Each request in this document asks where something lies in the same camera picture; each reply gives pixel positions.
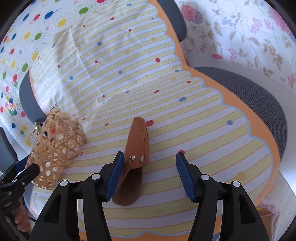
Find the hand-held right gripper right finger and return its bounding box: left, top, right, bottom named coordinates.
left=176, top=152, right=271, bottom=241

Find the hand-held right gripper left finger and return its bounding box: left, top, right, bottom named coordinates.
left=32, top=151, right=125, bottom=241

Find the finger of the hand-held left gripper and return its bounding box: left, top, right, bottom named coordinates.
left=13, top=163, right=40, bottom=189

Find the woven bamboo basket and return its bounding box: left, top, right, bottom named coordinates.
left=25, top=107, right=87, bottom=190

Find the brown leather sheath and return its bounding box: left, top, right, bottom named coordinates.
left=112, top=116, right=149, bottom=206

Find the person's left hand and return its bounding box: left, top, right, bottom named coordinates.
left=14, top=205, right=31, bottom=232

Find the striped dotted cloth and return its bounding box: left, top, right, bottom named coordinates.
left=28, top=0, right=278, bottom=238

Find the grey fabric chair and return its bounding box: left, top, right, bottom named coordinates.
left=19, top=0, right=287, bottom=163

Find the white polka dot cloth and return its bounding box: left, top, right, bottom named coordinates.
left=0, top=0, right=116, bottom=149

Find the floral printed cloth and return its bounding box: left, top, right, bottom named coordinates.
left=173, top=0, right=296, bottom=93

